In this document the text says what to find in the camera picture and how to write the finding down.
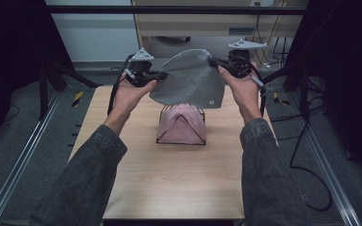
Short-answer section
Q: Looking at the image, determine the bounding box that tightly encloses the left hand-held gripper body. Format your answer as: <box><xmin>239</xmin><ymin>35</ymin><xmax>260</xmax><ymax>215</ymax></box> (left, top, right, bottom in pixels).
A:
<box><xmin>119</xmin><ymin>47</ymin><xmax>162</xmax><ymax>89</ymax></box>

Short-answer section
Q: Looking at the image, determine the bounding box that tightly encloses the white cabinet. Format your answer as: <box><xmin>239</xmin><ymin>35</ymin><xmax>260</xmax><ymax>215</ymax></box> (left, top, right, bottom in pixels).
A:
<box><xmin>42</xmin><ymin>0</ymin><xmax>143</xmax><ymax>63</ymax></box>

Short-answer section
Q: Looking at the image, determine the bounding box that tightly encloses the black frame leg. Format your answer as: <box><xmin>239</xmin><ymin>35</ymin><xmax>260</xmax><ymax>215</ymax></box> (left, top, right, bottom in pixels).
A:
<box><xmin>260</xmin><ymin>60</ymin><xmax>312</xmax><ymax>122</ymax></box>
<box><xmin>37</xmin><ymin>59</ymin><xmax>101</xmax><ymax>121</ymax></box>

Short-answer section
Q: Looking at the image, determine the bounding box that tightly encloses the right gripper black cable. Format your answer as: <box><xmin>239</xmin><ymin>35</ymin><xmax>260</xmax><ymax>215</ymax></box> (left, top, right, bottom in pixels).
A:
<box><xmin>247</xmin><ymin>64</ymin><xmax>268</xmax><ymax>119</ymax></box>

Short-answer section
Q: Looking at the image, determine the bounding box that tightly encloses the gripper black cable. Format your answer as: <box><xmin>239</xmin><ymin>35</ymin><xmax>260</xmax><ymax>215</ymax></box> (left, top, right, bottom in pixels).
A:
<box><xmin>107</xmin><ymin>54</ymin><xmax>136</xmax><ymax>117</ymax></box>
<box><xmin>247</xmin><ymin>64</ymin><xmax>268</xmax><ymax>119</ymax></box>

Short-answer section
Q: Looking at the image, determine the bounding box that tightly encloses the aluminium floor rail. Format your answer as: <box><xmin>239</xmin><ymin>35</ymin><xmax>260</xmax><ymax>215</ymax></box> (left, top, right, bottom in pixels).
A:
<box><xmin>0</xmin><ymin>90</ymin><xmax>64</xmax><ymax>226</ymax></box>
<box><xmin>287</xmin><ymin>90</ymin><xmax>362</xmax><ymax>226</ymax></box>

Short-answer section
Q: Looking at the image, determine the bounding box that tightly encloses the dark curtain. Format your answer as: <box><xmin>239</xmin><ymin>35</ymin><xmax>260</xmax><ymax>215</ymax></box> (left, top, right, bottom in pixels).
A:
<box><xmin>0</xmin><ymin>0</ymin><xmax>74</xmax><ymax>154</ymax></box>
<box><xmin>284</xmin><ymin>0</ymin><xmax>362</xmax><ymax>189</ymax></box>

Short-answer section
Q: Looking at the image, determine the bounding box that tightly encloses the pink beanie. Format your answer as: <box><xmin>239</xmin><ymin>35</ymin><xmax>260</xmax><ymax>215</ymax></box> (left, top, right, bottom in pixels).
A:
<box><xmin>156</xmin><ymin>104</ymin><xmax>207</xmax><ymax>146</ymax></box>

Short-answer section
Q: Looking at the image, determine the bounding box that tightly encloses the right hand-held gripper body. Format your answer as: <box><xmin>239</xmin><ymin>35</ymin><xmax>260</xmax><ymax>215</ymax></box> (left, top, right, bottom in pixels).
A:
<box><xmin>226</xmin><ymin>38</ymin><xmax>269</xmax><ymax>80</ymax></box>

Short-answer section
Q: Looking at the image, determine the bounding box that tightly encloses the person's right hand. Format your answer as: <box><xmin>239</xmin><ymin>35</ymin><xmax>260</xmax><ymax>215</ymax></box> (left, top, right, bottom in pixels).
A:
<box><xmin>217</xmin><ymin>61</ymin><xmax>262</xmax><ymax>111</ymax></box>

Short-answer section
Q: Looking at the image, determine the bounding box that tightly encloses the black horizontal frame bar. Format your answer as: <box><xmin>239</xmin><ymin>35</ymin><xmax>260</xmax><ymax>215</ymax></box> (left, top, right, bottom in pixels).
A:
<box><xmin>42</xmin><ymin>5</ymin><xmax>306</xmax><ymax>16</ymax></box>

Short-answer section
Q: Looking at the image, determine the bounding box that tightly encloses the black wire rack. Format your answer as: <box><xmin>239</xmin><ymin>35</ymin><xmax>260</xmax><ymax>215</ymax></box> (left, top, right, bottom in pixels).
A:
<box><xmin>156</xmin><ymin>103</ymin><xmax>207</xmax><ymax>147</ymax></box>

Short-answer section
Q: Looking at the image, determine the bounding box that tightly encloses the person's left hand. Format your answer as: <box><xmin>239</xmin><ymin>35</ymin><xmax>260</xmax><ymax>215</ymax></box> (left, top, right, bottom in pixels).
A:
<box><xmin>112</xmin><ymin>77</ymin><xmax>158</xmax><ymax>115</ymax></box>

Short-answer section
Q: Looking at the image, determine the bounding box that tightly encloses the grey beanie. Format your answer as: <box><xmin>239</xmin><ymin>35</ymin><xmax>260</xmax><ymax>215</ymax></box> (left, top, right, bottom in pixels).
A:
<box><xmin>148</xmin><ymin>48</ymin><xmax>226</xmax><ymax>110</ymax></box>

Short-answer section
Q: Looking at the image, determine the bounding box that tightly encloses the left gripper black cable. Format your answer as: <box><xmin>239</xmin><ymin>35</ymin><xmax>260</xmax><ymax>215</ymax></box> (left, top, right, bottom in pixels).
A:
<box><xmin>107</xmin><ymin>54</ymin><xmax>136</xmax><ymax>117</ymax></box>

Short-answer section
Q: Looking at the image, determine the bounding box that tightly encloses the yellow cable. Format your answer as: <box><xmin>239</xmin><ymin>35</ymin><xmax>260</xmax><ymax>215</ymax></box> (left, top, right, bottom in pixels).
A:
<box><xmin>256</xmin><ymin>0</ymin><xmax>288</xmax><ymax>68</ymax></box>

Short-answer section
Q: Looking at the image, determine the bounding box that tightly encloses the black floor cable loop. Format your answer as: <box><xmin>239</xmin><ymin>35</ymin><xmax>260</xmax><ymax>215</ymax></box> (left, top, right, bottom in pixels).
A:
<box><xmin>288</xmin><ymin>119</ymin><xmax>334</xmax><ymax>212</ymax></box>

